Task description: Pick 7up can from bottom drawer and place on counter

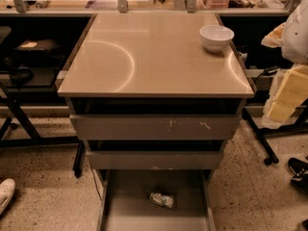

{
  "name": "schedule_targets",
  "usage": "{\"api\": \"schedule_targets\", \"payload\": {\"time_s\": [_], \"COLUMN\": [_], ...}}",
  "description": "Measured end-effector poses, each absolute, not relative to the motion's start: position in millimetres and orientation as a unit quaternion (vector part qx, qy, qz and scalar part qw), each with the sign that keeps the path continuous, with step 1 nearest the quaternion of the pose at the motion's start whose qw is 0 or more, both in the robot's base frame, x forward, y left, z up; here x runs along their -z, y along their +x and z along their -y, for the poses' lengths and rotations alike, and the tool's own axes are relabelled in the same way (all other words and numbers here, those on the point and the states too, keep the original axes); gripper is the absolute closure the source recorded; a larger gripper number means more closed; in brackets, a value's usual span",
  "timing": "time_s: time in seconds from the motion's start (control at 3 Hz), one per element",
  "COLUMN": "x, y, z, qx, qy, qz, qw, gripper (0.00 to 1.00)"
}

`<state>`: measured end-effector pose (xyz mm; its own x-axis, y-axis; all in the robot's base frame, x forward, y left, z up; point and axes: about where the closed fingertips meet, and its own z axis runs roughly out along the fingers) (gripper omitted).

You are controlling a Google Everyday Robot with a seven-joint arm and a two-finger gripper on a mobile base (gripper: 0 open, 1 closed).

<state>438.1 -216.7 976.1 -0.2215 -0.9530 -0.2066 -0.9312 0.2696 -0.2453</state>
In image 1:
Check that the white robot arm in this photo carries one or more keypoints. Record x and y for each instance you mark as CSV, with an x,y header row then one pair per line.
x,y
294,48

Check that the crushed green 7up can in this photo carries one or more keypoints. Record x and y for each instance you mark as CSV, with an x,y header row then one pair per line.
x,y
163,200

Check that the black power adapter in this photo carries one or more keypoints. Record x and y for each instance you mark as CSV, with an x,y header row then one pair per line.
x,y
270,70

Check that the black desk frame left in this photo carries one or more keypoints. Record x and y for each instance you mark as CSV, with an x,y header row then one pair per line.
x,y
35,139

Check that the black table leg with caster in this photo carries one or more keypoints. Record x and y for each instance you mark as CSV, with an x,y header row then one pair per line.
x,y
272,158

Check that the top grey drawer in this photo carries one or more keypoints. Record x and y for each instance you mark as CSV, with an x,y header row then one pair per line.
x,y
155,127

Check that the black headphones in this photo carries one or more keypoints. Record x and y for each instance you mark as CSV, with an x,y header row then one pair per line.
x,y
19,75

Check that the black sneaker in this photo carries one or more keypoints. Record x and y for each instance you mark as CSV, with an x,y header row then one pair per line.
x,y
300,171

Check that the grey drawer cabinet with counter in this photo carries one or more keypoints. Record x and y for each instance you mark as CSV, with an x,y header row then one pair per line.
x,y
153,64

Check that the white ceramic bowl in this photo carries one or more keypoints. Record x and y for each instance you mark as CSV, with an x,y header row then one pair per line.
x,y
215,37

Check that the middle grey drawer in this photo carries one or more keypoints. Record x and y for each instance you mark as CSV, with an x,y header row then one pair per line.
x,y
160,160

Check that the open bottom grey drawer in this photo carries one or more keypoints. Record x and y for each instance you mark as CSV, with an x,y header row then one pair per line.
x,y
126,204

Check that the black bag on shelf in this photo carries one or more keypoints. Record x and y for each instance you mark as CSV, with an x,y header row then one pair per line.
x,y
38,53

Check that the white shoe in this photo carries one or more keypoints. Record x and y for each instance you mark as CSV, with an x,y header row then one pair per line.
x,y
7,188

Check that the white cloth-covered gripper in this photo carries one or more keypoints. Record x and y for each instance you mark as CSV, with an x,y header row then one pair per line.
x,y
296,39

